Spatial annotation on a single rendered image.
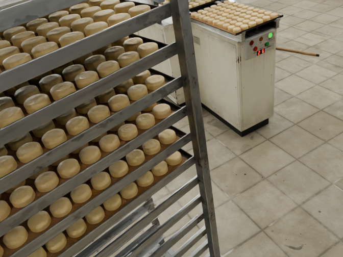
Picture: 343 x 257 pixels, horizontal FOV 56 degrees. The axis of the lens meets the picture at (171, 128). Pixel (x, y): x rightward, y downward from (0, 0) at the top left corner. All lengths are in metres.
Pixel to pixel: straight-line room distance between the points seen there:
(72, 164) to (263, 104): 2.03
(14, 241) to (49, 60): 0.41
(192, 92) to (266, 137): 1.92
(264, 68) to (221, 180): 0.87
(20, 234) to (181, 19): 0.60
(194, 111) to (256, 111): 1.80
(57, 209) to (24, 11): 0.45
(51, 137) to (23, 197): 0.14
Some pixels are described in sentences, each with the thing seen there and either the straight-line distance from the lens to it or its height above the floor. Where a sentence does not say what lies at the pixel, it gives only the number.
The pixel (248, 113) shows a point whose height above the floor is 0.23.
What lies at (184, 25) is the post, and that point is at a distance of 0.75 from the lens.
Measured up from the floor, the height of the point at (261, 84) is 0.44.
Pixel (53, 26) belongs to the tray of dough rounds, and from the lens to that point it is 0.79.
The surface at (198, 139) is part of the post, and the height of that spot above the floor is 1.14.
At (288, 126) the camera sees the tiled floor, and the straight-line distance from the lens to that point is 2.82.
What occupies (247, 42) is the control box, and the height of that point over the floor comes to 0.83.
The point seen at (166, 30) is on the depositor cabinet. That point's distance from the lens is 2.71.
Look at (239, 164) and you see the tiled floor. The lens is 2.47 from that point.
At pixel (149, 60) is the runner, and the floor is 1.41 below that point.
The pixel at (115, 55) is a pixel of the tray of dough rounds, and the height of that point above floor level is 1.42.
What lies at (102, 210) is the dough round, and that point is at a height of 1.06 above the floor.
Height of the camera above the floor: 1.72
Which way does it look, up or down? 36 degrees down
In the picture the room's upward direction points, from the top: 11 degrees counter-clockwise
